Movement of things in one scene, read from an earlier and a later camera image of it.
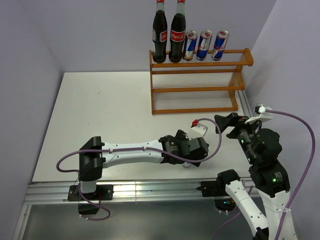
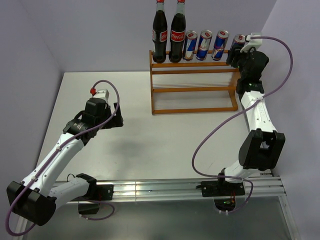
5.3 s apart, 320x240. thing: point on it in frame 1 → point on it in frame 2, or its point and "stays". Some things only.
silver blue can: x=206 y=36 stays
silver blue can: x=220 y=45 stays
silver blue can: x=185 y=164 → x=238 y=41
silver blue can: x=191 y=39 stays
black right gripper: x=232 y=119 → x=235 y=53
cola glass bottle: x=178 y=34 stays
